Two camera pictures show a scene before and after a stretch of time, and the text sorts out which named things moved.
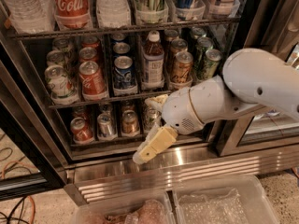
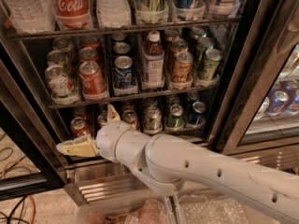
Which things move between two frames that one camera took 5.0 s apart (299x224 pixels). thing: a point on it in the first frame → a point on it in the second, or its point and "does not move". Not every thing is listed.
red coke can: [92, 83] does not move
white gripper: [177, 112] → [107, 138]
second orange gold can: [177, 46] does not move
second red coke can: [88, 53] does not move
